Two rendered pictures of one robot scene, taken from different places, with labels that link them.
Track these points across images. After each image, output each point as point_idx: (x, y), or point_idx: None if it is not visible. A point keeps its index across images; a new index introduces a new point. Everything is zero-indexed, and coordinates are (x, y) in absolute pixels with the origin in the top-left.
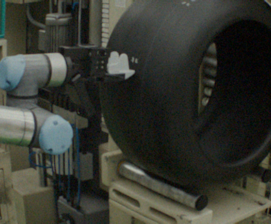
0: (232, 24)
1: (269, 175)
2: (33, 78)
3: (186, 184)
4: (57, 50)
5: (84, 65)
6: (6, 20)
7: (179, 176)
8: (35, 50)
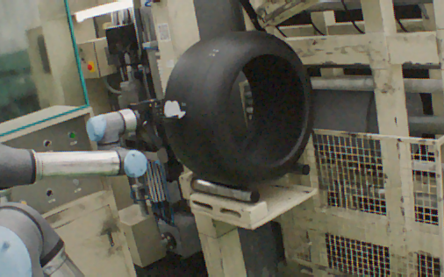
0: (257, 61)
1: (308, 168)
2: (113, 129)
3: (239, 185)
4: None
5: (148, 114)
6: (90, 93)
7: (232, 179)
8: None
